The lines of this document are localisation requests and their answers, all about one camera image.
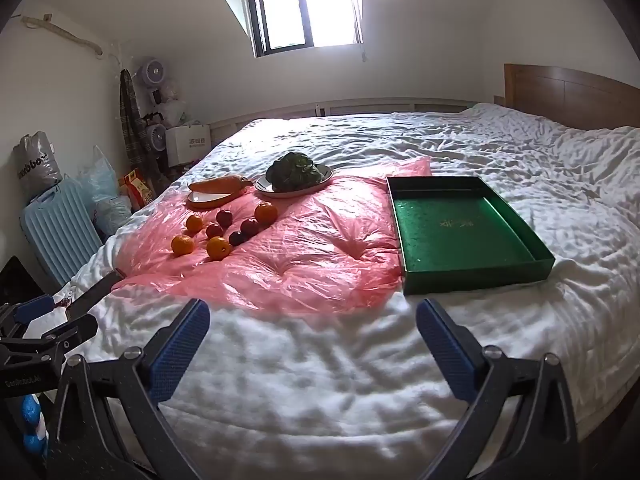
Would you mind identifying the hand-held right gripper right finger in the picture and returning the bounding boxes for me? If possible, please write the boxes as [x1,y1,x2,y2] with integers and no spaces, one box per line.
[416,298,581,480]

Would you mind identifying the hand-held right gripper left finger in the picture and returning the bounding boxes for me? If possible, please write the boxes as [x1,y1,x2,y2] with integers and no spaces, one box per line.
[47,299,211,480]

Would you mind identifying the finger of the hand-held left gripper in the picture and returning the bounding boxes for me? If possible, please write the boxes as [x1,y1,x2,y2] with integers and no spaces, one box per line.
[0,294,55,333]
[0,314,99,361]

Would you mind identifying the green tray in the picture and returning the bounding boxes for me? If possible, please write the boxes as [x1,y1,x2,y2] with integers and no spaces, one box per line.
[386,175,556,296]

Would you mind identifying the blue white cloth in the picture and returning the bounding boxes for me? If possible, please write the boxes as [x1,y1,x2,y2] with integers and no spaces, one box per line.
[21,394,50,461]

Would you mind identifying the light blue suitcase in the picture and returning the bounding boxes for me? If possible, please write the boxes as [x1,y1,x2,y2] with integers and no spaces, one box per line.
[20,176,103,288]

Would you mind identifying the light blue plastic bag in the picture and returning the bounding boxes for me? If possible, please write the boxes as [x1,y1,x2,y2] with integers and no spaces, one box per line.
[75,145,133,238]

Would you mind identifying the small white plate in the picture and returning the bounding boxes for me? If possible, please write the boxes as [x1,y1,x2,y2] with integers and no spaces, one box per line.
[186,187,241,210]

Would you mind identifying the grey bag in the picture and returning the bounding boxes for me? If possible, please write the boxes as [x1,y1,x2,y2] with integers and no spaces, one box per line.
[12,131,63,191]

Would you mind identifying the red yellow box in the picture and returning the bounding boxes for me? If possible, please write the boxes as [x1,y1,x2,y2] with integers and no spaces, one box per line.
[118,169,156,211]

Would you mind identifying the carrot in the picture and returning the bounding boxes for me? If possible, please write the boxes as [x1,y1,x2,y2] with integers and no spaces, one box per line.
[188,174,253,194]

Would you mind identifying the pink plastic sheet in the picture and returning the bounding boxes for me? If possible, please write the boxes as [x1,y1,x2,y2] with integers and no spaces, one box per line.
[111,156,433,316]

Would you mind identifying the white plate with grey rim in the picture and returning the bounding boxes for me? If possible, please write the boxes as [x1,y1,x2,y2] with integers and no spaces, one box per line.
[254,162,334,198]

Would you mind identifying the white cardboard box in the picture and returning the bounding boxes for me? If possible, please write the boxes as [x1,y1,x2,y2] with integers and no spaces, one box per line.
[165,121,213,168]

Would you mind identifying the green leafy vegetable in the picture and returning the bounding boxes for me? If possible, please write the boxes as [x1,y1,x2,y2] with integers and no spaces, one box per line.
[265,152,321,192]

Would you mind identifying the small white fan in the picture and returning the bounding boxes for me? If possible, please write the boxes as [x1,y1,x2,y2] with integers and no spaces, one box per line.
[146,122,167,153]
[135,57,166,92]

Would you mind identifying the plaid scarf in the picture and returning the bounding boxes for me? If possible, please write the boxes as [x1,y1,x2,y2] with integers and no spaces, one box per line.
[118,67,156,181]

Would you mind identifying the white plastic bags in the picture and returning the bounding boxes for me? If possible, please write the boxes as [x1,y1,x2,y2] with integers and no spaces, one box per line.
[160,85,188,126]

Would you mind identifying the wooden headboard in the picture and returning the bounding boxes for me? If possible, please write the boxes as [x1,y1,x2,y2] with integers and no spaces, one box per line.
[503,63,640,133]

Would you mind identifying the window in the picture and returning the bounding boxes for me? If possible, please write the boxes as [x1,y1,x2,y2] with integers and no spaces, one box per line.
[243,0,364,58]

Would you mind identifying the window blind cord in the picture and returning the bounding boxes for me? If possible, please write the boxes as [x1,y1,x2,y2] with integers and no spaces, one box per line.
[357,0,369,64]

